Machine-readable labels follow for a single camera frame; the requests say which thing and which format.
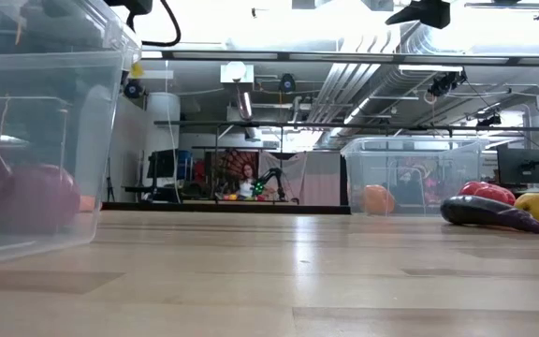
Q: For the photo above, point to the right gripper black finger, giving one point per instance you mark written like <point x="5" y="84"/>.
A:
<point x="433" y="11"/>

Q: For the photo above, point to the red bell pepper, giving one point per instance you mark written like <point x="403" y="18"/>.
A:
<point x="487" y="191"/>

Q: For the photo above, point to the orange round vegetable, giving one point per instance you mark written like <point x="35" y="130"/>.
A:
<point x="377" y="200"/>

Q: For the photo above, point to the purple eggplant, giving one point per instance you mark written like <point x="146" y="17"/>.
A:
<point x="485" y="213"/>

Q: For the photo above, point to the ceiling light fixture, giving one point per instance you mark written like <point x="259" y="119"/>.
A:
<point x="503" y="5"/>

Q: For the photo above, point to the silver ceiling ducts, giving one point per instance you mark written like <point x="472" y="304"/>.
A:
<point x="344" y="84"/>

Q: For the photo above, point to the clear plastic bin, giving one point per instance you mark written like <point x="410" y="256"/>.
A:
<point x="438" y="154"/>
<point x="101" y="140"/>

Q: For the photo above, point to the grey overhead crossbar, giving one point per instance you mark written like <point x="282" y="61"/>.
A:
<point x="297" y="56"/>

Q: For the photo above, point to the round black ceiling device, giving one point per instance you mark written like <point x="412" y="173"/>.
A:
<point x="132" y="89"/>
<point x="287" y="83"/>

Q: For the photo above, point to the black rack bar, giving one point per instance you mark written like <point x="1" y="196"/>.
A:
<point x="297" y="124"/>

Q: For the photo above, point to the black background monitor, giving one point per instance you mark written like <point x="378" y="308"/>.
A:
<point x="162" y="164"/>
<point x="522" y="166"/>

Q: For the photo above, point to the pale hanging curtain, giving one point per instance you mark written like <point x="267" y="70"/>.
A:
<point x="316" y="178"/>

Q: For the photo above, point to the white lamp box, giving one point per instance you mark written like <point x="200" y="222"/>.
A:
<point x="237" y="72"/>

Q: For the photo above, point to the shiny metal pipe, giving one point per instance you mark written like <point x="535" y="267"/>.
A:
<point x="244" y="105"/>

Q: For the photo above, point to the person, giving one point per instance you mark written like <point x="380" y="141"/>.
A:
<point x="247" y="186"/>

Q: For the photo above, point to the red patterned poster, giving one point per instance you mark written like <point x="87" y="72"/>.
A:
<point x="222" y="164"/>

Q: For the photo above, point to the blue barrel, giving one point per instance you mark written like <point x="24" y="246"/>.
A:
<point x="185" y="164"/>

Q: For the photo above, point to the yellow tag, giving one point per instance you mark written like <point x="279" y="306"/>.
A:
<point x="137" y="70"/>

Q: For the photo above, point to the black background desk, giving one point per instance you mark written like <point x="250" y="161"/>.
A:
<point x="148" y="188"/>

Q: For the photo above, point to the black tripod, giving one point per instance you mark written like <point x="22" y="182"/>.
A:
<point x="109" y="182"/>

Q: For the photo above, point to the red round fruit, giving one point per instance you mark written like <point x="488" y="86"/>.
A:
<point x="40" y="201"/>

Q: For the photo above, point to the black ceiling camera cluster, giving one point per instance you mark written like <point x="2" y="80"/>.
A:
<point x="445" y="84"/>
<point x="489" y="121"/>

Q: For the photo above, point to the black metal table frame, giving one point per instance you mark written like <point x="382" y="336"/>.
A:
<point x="251" y="208"/>

